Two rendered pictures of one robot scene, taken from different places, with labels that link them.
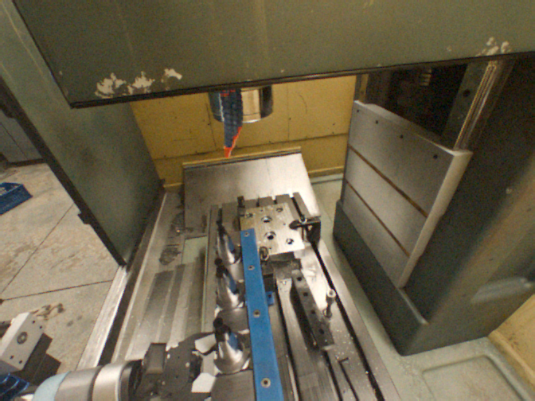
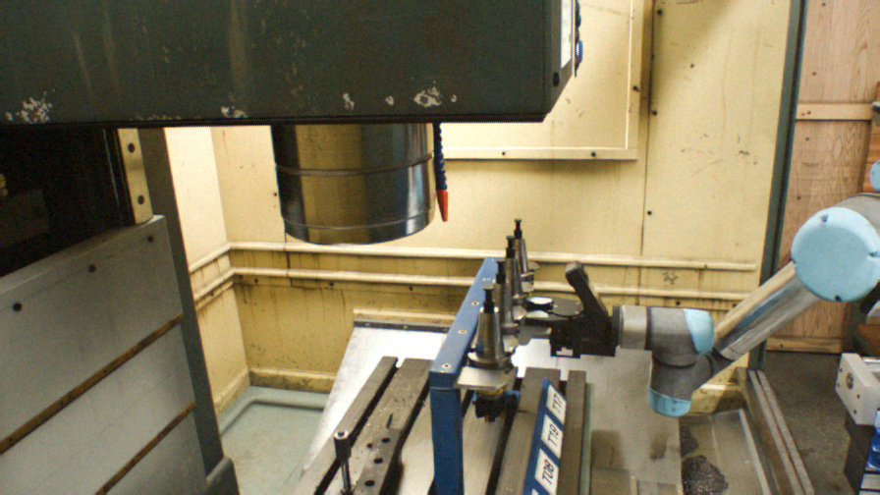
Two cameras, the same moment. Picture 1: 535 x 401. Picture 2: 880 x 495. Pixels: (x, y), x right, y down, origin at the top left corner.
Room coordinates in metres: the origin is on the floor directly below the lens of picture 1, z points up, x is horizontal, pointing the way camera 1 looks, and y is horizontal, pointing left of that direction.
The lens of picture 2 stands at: (1.20, 0.34, 1.68)
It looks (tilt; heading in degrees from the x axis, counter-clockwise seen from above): 19 degrees down; 201
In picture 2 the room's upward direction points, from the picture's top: 3 degrees counter-clockwise
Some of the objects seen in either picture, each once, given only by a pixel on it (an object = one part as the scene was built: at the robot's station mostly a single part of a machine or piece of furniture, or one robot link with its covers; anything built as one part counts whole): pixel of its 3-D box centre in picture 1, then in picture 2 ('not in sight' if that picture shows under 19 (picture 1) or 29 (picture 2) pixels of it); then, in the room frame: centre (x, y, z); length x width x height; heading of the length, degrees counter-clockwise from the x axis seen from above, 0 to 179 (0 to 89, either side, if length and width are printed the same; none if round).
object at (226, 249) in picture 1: (224, 243); (489, 331); (0.39, 0.11, 1.26); 0.04 x 0.04 x 0.07
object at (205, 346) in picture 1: (222, 344); (522, 330); (0.20, 0.12, 1.17); 0.09 x 0.03 x 0.06; 112
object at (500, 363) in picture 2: (228, 255); (489, 359); (0.39, 0.11, 1.21); 0.06 x 0.06 x 0.03
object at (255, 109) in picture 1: (240, 88); (355, 166); (0.62, 0.04, 1.55); 0.16 x 0.16 x 0.12
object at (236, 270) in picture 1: (228, 274); (495, 343); (0.34, 0.10, 1.21); 0.07 x 0.05 x 0.01; 96
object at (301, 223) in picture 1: (304, 227); not in sight; (0.71, -0.15, 0.97); 0.13 x 0.03 x 0.15; 96
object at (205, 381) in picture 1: (222, 388); (526, 313); (0.13, 0.11, 1.17); 0.09 x 0.03 x 0.06; 80
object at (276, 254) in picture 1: (268, 231); not in sight; (0.72, 0.01, 0.96); 0.29 x 0.23 x 0.05; 6
